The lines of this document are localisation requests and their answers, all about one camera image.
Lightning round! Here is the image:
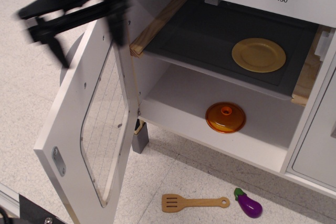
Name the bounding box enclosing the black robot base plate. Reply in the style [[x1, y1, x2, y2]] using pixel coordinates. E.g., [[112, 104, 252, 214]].
[[19, 194, 65, 224]]

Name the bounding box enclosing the white oven door with window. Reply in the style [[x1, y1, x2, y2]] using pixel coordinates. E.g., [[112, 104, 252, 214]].
[[34, 13, 138, 223]]

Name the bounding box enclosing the wooden slotted spatula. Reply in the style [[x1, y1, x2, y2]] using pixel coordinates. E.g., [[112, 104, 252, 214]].
[[162, 194, 230, 213]]

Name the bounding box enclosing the yellow plastic plate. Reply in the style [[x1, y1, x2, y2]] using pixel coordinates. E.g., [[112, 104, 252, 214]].
[[232, 38, 287, 73]]

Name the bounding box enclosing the white toy kitchen cabinet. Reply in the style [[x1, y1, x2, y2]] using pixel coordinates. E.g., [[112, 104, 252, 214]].
[[128, 0, 335, 198]]

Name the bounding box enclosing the grey cabinet foot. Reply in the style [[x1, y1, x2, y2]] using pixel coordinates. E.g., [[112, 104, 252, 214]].
[[132, 120, 149, 154]]

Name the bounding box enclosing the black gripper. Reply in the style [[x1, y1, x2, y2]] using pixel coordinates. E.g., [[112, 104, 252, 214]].
[[18, 0, 129, 69]]

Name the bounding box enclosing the purple toy eggplant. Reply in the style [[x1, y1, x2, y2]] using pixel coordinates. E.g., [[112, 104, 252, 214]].
[[234, 188, 263, 219]]

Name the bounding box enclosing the orange pot lid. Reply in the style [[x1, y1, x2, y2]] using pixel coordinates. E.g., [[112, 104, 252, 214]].
[[205, 102, 246, 134]]

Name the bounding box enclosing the white cupboard door right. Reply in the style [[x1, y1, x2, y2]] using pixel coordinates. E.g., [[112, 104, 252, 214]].
[[287, 59, 335, 192]]

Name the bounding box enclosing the black cable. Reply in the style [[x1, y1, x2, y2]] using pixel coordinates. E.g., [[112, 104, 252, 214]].
[[0, 207, 11, 224]]

